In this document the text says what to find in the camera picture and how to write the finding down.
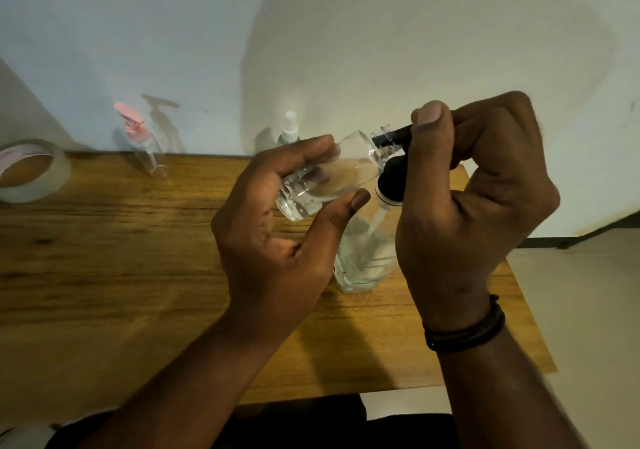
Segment person's left hand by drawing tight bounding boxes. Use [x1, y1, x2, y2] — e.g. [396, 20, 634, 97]
[211, 134, 372, 338]

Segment person's right hand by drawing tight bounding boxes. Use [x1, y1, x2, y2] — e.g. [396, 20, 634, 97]
[395, 91, 562, 332]

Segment black pump nozzle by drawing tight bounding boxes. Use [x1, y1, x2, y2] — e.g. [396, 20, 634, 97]
[372, 124, 415, 147]

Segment small clear glass bottle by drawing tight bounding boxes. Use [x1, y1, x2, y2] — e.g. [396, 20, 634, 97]
[275, 124, 402, 222]

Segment person's left forearm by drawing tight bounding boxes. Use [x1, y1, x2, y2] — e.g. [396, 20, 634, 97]
[80, 309, 321, 449]

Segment person's right forearm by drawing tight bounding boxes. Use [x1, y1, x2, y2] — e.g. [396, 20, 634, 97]
[434, 321, 590, 449]

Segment large clear black-pump bottle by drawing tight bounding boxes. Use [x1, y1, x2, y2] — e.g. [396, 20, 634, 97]
[333, 156, 417, 294]

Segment white spray bottle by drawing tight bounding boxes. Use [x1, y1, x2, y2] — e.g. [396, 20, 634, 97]
[277, 111, 301, 145]

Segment black wristband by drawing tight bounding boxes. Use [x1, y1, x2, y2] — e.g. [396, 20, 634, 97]
[422, 294, 506, 354]

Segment clear pink-pump bottle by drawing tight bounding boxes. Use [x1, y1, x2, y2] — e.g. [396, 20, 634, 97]
[113, 102, 169, 179]

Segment person's black clothing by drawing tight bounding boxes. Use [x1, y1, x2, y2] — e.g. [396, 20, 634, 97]
[47, 394, 462, 449]

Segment clear tape roll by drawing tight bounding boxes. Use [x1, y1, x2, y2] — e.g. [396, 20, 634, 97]
[0, 139, 72, 204]

